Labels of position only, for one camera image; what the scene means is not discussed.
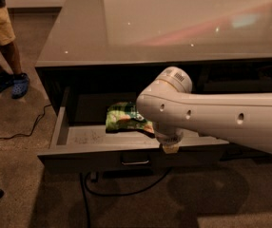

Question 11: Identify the green snack bag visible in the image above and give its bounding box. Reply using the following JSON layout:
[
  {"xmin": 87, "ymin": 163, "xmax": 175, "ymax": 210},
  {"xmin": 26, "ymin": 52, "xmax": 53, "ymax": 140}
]
[{"xmin": 106, "ymin": 102, "xmax": 154, "ymax": 134}]

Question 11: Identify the thick black floor cable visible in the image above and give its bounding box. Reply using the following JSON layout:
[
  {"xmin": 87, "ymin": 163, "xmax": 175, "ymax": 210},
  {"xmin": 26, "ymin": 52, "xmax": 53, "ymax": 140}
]
[{"xmin": 78, "ymin": 166, "xmax": 173, "ymax": 228}]

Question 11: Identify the dark drawer cabinet glossy top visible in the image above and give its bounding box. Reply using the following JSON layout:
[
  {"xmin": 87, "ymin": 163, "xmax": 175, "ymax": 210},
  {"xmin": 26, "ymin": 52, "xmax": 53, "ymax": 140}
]
[{"xmin": 36, "ymin": 0, "xmax": 272, "ymax": 159}]

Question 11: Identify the thin black floor cable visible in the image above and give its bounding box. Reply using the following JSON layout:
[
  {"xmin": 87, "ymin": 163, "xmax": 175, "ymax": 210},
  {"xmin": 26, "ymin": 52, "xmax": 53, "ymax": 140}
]
[{"xmin": 0, "ymin": 104, "xmax": 52, "ymax": 144}]

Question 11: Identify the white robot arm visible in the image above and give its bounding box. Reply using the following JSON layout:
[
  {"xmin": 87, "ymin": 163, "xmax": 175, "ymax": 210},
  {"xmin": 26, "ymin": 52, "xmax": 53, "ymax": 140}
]
[{"xmin": 136, "ymin": 66, "xmax": 272, "ymax": 154}]

